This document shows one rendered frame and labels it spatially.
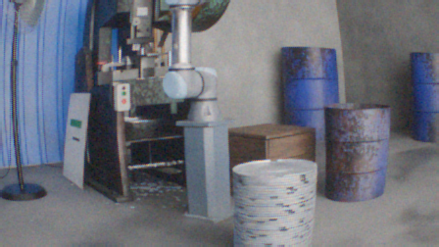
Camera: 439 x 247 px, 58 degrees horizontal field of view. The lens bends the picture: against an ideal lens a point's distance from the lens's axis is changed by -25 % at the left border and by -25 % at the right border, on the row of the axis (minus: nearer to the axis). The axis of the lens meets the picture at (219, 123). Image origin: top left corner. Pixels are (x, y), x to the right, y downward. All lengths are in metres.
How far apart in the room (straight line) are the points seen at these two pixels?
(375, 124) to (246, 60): 2.70
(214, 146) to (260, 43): 2.90
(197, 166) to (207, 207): 0.19
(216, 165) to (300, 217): 0.71
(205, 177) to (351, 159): 0.72
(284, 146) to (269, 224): 1.01
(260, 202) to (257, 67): 3.46
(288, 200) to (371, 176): 0.93
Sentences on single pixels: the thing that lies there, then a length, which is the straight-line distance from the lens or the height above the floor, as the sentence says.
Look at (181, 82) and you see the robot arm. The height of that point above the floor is 0.62.
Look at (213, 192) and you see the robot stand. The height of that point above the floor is 0.14.
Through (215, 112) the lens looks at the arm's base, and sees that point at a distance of 2.22.
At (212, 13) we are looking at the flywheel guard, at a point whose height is 1.02.
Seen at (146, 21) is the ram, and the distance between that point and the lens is 2.92.
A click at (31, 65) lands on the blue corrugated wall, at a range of 3.87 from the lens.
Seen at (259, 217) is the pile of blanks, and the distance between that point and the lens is 1.60.
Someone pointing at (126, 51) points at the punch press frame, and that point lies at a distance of 3.32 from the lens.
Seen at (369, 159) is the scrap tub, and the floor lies 0.22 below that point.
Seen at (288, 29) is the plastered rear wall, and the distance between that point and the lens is 5.30.
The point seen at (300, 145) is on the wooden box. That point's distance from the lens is 2.64.
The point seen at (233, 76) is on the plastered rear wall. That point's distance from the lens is 4.79.
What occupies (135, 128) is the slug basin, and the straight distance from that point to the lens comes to 2.83.
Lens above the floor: 0.67
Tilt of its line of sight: 6 degrees down
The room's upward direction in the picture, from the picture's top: 2 degrees counter-clockwise
